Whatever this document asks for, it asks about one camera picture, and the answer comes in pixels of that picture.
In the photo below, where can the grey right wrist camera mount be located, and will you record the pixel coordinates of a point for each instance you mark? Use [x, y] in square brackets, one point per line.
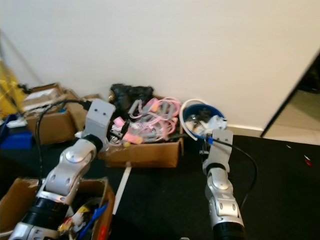
[221, 145]

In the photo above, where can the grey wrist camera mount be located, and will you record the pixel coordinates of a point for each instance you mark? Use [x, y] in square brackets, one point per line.
[221, 145]
[99, 117]

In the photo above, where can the black plastic bag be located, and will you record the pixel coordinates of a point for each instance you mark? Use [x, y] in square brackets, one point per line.
[130, 95]

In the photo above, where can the blue rubbish bin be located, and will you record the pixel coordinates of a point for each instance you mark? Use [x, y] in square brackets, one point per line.
[210, 112]

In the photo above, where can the yellow folded sign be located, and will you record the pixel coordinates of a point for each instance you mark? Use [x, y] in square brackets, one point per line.
[9, 90]

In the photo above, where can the yellow white wrapper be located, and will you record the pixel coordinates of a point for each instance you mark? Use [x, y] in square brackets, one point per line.
[77, 217]

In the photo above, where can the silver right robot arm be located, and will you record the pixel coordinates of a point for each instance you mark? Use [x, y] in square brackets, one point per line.
[222, 200]

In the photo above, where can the cardboard box with papers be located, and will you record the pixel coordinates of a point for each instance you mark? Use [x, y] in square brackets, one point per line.
[50, 127]

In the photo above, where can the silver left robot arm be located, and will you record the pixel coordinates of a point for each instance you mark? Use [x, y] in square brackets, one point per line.
[67, 170]

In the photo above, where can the short white floor strip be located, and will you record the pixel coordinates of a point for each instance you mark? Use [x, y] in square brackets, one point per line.
[122, 187]

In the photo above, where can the small plain cardboard box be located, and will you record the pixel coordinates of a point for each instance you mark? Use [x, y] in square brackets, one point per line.
[80, 115]

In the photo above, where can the open cardboard box with trash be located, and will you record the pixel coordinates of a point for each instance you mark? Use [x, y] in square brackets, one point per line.
[20, 200]

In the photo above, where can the blue plastic crate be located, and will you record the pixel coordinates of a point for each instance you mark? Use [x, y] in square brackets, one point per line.
[14, 140]

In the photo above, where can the small red item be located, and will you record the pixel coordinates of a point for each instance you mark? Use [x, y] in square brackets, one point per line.
[308, 161]

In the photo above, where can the wide brown cardboard box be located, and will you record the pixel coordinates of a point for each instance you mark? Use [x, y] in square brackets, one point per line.
[150, 154]

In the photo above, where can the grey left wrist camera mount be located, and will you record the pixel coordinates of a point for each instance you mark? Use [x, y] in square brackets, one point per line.
[99, 117]

